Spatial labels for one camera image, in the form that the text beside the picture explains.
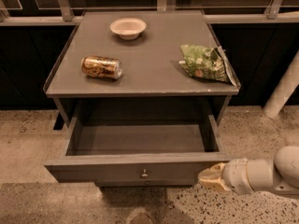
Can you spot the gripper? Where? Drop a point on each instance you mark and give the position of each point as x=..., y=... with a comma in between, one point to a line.
x=235, y=175

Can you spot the grey top drawer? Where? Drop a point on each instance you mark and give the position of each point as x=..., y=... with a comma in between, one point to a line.
x=116, y=153

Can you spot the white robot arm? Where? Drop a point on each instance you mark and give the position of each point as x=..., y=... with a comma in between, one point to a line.
x=279, y=176

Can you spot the round metal drawer knob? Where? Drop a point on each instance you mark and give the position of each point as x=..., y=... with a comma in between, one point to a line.
x=144, y=174

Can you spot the grey drawer cabinet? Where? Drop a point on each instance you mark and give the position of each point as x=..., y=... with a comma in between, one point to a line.
x=149, y=63

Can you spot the green chip bag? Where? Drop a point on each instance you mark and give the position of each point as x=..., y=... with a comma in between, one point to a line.
x=206, y=62

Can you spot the gold soda can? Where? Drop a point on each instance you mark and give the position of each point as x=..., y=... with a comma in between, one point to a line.
x=101, y=67

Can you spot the beige paper bowl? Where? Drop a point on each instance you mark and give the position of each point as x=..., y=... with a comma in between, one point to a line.
x=128, y=28

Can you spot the metal glass railing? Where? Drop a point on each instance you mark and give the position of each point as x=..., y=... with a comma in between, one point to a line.
x=63, y=12

